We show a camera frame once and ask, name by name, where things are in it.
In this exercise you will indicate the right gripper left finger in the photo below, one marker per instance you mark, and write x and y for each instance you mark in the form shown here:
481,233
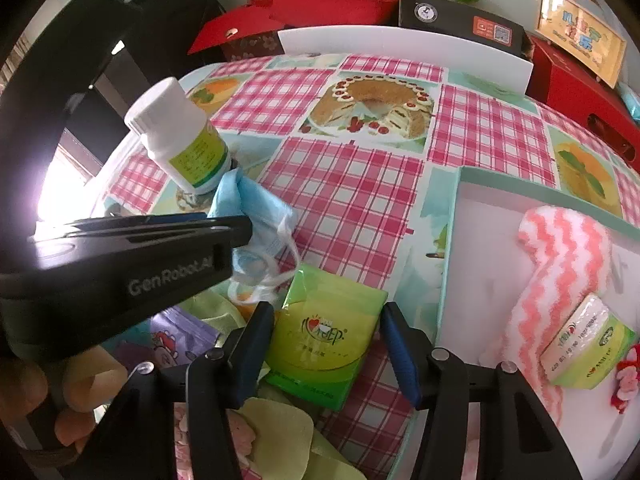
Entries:
226,377

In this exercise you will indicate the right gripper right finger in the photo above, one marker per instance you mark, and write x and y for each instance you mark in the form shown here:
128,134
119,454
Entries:
435,382

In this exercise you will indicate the pink patterned cloth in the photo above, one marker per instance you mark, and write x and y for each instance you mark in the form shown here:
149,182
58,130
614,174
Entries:
217,450

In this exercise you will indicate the purple baby wipes pack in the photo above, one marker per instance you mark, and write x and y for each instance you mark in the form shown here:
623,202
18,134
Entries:
170,338

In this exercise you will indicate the light green cloth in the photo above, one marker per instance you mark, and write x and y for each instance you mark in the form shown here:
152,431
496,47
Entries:
272,438

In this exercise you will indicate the green tissue pack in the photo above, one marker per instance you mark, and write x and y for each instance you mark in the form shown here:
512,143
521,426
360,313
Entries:
588,346
322,336

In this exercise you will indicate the blue face mask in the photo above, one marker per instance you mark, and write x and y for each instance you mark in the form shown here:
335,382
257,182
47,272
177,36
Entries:
256,273

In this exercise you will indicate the pink white striped towel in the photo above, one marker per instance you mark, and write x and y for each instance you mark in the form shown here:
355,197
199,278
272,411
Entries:
572,256

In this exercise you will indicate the red pink hair bow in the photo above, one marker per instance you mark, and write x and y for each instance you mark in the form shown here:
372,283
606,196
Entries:
627,380

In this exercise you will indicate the person hand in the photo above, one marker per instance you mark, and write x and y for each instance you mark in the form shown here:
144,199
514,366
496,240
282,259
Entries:
87,381

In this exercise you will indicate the teal shallow box tray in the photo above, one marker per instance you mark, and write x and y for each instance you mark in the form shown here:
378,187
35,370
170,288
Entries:
485,271

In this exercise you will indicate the white pill bottle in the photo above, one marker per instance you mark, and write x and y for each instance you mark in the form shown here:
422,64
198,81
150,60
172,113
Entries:
179,137

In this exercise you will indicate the black cabinet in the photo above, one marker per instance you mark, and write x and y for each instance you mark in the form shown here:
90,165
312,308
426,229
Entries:
155,48

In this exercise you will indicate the white foam board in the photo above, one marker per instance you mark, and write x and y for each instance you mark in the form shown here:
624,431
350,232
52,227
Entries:
504,69

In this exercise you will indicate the red carton box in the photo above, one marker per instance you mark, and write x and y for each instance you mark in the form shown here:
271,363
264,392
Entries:
561,82

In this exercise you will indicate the blue wet wipes pack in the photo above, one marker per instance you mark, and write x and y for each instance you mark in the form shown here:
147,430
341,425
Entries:
631,100

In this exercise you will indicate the black flat box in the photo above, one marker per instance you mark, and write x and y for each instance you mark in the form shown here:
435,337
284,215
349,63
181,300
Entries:
465,22

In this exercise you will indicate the red gift bag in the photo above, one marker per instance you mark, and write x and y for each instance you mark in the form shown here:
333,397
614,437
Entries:
258,16

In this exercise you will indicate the wooden handle gift box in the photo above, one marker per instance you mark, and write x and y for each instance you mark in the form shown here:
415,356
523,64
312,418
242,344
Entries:
582,34

